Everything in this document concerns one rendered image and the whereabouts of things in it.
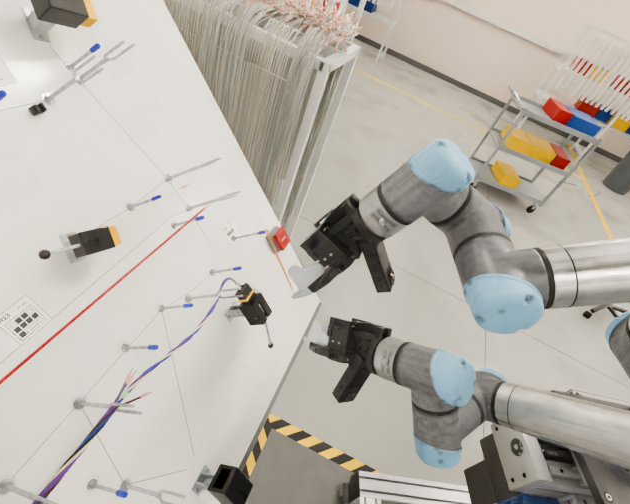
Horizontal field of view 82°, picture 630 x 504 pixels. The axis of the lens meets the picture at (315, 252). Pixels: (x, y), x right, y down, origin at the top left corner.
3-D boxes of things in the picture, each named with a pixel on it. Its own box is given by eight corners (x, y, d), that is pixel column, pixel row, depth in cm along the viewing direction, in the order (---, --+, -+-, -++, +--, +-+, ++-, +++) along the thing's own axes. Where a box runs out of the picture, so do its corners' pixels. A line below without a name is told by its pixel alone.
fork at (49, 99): (57, 103, 58) (109, 67, 51) (48, 107, 56) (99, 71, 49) (48, 91, 57) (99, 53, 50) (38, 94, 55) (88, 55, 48)
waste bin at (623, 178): (631, 200, 579) (669, 167, 538) (606, 190, 576) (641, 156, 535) (619, 186, 614) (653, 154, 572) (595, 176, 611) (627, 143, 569)
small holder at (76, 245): (15, 245, 50) (40, 236, 47) (81, 230, 58) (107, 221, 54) (29, 276, 51) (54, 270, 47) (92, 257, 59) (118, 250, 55)
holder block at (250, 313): (250, 325, 81) (264, 324, 79) (237, 306, 78) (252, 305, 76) (258, 312, 84) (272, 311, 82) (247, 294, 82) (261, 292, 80)
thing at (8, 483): (18, 482, 47) (76, 503, 40) (5, 497, 45) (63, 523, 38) (5, 474, 46) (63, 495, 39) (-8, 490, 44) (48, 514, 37)
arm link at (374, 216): (415, 209, 57) (407, 237, 51) (393, 224, 60) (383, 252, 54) (382, 175, 56) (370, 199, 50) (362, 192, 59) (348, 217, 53)
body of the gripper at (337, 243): (312, 225, 66) (357, 186, 59) (345, 257, 68) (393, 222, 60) (296, 248, 61) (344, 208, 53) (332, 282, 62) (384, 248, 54)
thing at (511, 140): (522, 193, 462) (590, 113, 390) (532, 216, 424) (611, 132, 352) (451, 165, 454) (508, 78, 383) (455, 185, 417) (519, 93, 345)
